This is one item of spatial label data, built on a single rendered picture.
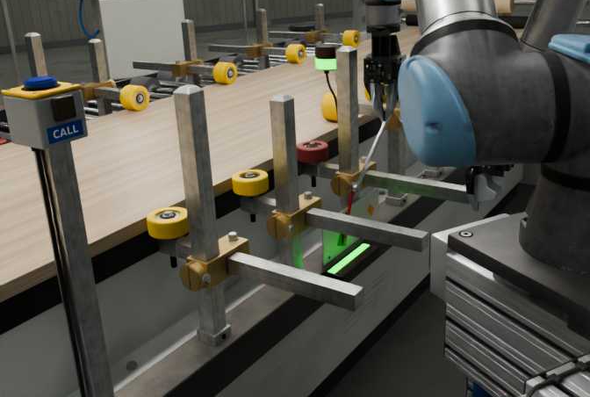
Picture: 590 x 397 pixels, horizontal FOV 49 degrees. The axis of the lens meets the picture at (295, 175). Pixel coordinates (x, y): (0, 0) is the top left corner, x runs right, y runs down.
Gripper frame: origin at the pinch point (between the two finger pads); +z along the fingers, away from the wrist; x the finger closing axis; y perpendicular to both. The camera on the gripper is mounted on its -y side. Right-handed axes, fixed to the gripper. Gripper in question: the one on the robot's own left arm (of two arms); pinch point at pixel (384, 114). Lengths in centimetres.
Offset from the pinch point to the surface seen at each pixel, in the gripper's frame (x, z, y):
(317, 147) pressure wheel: -17.2, 10.1, -5.8
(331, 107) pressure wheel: -18.6, 5.9, -30.5
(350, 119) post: -7.4, 0.7, 2.1
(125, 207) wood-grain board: -47, 11, 35
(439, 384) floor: 13, 101, -40
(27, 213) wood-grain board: -66, 11, 41
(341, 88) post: -9.5, -6.3, 1.4
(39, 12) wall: -659, 41, -794
